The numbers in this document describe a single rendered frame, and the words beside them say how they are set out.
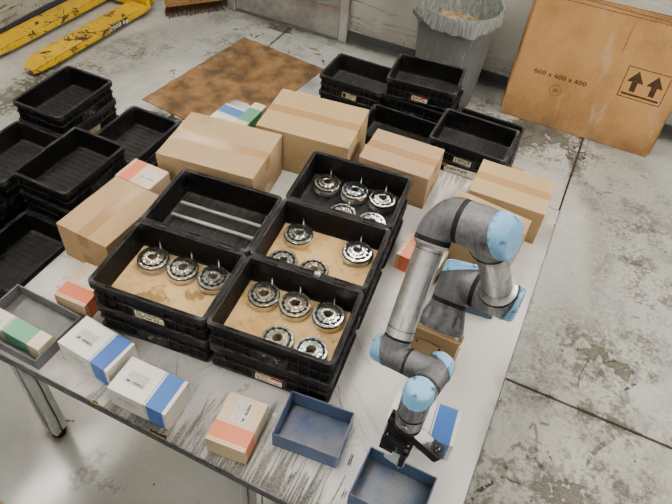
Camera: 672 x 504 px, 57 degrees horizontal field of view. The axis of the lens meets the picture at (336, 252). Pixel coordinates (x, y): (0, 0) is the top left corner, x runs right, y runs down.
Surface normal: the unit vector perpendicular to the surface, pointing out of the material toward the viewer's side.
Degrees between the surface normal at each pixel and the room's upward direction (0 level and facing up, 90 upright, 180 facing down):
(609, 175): 0
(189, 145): 0
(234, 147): 0
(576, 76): 77
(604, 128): 72
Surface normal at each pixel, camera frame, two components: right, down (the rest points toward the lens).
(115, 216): 0.07, -0.69
